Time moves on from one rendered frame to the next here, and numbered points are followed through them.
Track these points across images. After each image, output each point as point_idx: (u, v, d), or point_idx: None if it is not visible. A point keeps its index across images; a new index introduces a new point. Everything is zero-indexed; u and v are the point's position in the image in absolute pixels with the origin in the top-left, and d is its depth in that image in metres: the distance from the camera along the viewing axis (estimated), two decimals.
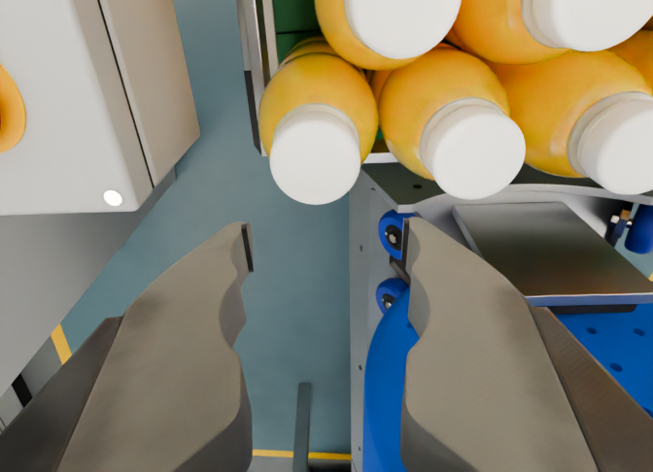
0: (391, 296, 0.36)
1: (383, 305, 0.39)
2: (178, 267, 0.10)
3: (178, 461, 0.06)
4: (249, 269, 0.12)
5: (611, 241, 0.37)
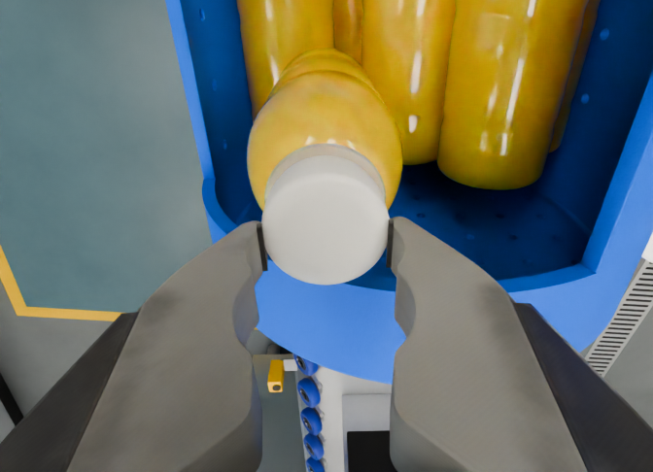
0: None
1: None
2: (193, 264, 0.10)
3: (189, 459, 0.06)
4: (263, 268, 0.12)
5: None
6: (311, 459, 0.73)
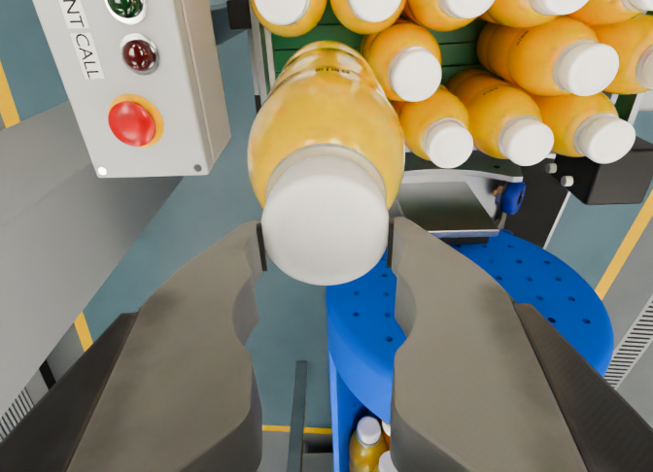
0: None
1: None
2: (192, 264, 0.10)
3: (188, 459, 0.06)
4: (262, 268, 0.12)
5: (500, 208, 0.55)
6: None
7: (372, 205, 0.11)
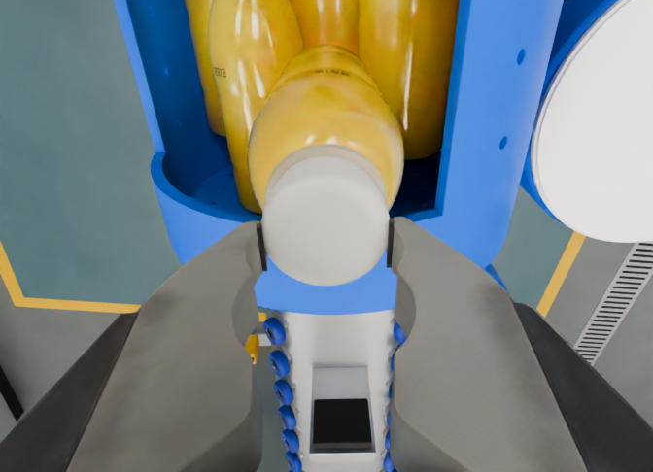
0: None
1: None
2: (192, 264, 0.10)
3: (188, 459, 0.06)
4: (262, 268, 0.12)
5: None
6: (286, 431, 0.77)
7: (372, 205, 0.11)
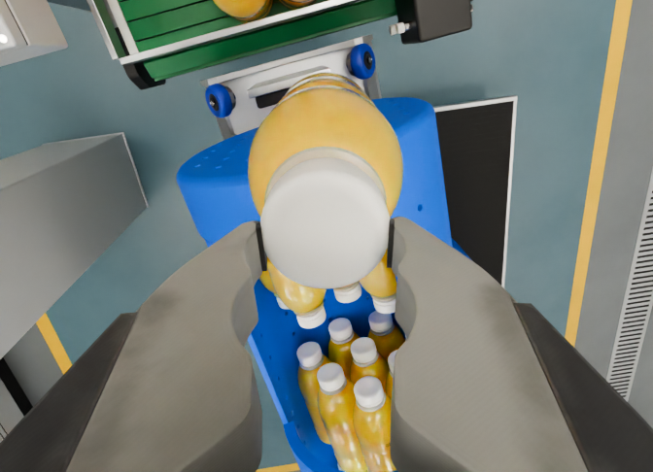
0: None
1: None
2: (192, 265, 0.10)
3: (188, 459, 0.06)
4: (262, 268, 0.12)
5: (364, 84, 0.57)
6: None
7: None
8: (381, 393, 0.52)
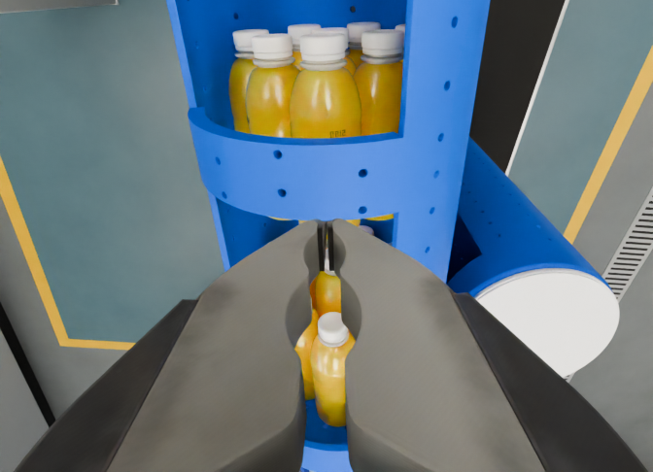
0: None
1: None
2: (253, 258, 0.10)
3: (230, 457, 0.06)
4: (320, 268, 0.12)
5: None
6: None
7: None
8: (341, 44, 0.33)
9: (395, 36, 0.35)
